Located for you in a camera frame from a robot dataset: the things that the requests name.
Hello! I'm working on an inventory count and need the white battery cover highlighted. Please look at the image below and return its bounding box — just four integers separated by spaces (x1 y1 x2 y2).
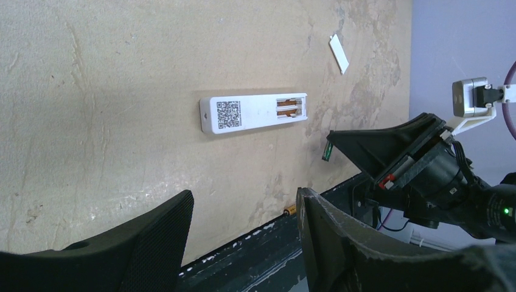
329 34 349 75

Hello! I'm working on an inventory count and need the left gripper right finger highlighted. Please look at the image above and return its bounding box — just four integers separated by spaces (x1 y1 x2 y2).
296 188 515 291

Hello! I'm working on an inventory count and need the gold battery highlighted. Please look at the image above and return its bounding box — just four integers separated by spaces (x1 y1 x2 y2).
283 205 297 216

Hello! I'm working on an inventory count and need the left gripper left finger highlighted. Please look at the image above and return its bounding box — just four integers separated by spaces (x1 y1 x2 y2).
1 190 194 291

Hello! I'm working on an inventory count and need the white remote control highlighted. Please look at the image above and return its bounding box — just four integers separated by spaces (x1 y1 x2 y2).
199 92 307 134

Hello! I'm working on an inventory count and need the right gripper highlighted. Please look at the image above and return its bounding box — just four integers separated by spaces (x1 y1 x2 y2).
327 113 487 230

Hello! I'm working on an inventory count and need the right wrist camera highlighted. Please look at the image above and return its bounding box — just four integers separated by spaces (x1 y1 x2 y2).
446 77 515 136

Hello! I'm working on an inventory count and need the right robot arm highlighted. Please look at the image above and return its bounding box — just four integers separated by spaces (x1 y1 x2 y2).
327 113 515 243

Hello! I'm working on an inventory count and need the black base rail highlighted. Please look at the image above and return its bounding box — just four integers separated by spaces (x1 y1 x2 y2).
177 173 374 291

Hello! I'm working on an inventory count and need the green battery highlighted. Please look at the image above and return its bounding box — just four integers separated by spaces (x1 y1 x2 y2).
322 141 333 162

